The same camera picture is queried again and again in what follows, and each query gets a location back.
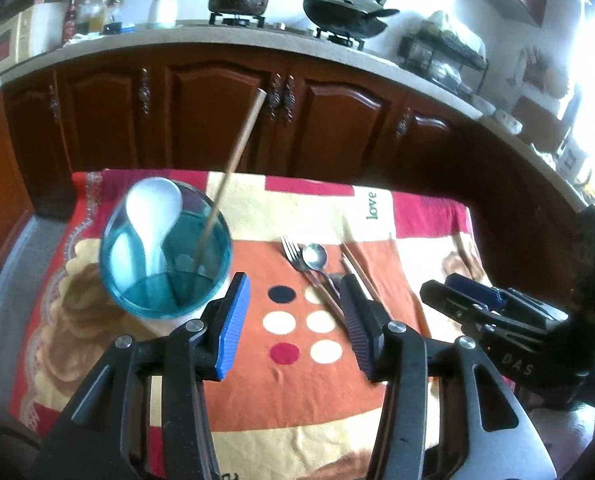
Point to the cooking oil bottle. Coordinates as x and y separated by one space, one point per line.
99 12

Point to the gas stove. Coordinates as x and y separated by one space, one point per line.
237 21

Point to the wooden chopstick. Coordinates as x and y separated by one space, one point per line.
360 270
237 152

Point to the black dish rack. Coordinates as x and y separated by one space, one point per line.
442 55

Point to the black wok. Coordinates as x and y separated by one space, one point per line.
347 15

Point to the dark sauce bottle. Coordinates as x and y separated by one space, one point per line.
70 20

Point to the cardboard box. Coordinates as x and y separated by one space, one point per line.
540 120

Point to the metal fork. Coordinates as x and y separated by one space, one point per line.
291 252

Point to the floral white cup teal inside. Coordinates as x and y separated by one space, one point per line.
127 290

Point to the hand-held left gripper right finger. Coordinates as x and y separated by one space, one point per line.
360 332

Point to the white ceramic spoon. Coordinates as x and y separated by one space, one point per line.
152 205

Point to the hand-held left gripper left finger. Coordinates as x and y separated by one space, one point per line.
235 327

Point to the clear glass bottle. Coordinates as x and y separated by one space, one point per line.
84 17

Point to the metal spoon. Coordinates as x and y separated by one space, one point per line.
315 256

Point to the brown wooden kitchen cabinet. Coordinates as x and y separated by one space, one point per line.
212 110

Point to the printed blanket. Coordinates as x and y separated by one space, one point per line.
297 410

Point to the white bowl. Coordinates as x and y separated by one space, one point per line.
507 120

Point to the grey kitchen countertop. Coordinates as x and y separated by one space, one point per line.
177 35

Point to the white canister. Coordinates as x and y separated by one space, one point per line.
162 12

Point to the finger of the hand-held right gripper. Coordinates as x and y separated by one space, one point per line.
477 295
450 300

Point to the white microwave oven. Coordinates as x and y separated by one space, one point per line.
22 40

